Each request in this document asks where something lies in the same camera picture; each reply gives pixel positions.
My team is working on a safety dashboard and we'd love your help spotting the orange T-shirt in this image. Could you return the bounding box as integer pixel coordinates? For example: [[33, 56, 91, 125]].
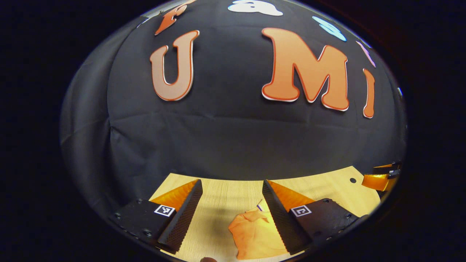
[[228, 199, 292, 260]]

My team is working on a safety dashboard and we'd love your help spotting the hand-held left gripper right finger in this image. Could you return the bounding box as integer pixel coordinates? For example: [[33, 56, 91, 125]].
[[262, 179, 368, 255]]

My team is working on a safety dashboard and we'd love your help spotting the black backdrop cloth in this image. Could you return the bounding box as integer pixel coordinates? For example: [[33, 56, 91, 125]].
[[60, 0, 407, 219]]

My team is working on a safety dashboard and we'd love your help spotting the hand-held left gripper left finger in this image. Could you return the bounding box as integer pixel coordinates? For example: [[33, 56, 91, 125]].
[[109, 179, 203, 254]]

